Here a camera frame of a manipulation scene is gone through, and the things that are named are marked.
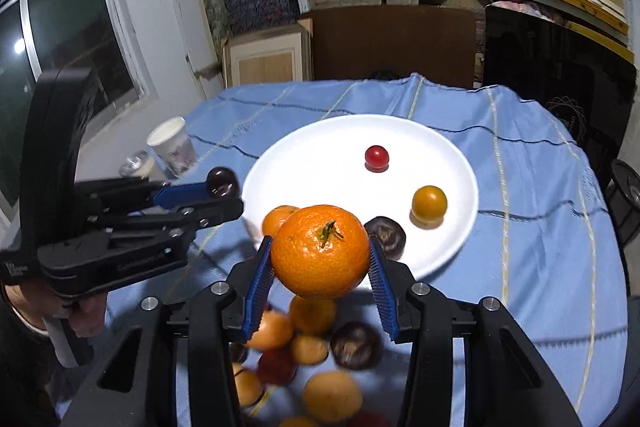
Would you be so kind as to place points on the white framed window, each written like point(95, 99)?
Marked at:
point(65, 32)

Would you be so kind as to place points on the light wooden cabinet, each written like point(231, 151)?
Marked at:
point(265, 57)

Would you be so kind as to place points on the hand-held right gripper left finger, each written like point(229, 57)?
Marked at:
point(257, 292)

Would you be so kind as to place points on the dark purple plum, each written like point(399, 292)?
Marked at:
point(387, 234)
point(355, 344)

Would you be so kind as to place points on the brown board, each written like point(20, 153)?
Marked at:
point(390, 47)

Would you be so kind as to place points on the red cherry tomato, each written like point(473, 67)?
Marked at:
point(376, 158)
point(365, 421)
point(276, 364)

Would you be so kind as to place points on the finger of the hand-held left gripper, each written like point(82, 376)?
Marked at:
point(220, 209)
point(180, 194)

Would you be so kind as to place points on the orange cherry tomato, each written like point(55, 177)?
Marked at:
point(429, 203)

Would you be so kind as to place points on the metal can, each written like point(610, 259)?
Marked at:
point(136, 164)

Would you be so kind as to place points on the blue striped tablecloth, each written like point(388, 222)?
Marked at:
point(525, 207)

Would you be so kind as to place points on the person's left hand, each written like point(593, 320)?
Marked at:
point(85, 317)

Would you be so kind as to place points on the white paper cup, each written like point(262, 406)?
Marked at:
point(172, 147)

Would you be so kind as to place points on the large tangerine with stem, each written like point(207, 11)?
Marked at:
point(320, 252)

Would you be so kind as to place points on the person's left forearm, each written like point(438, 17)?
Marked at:
point(20, 357)

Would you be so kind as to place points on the white round plate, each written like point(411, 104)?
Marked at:
point(325, 157)

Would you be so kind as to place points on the black stool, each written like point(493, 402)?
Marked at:
point(625, 197)

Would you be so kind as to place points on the black glossy panel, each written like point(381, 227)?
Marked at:
point(550, 67)

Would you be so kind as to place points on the small dark purple fruit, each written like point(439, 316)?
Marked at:
point(223, 182)
point(237, 352)

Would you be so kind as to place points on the yellow-orange round fruit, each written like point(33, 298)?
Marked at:
point(310, 349)
point(300, 422)
point(247, 387)
point(332, 394)
point(272, 331)

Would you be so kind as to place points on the small tangerine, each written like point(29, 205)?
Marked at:
point(277, 219)

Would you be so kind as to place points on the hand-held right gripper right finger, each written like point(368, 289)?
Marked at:
point(382, 292)

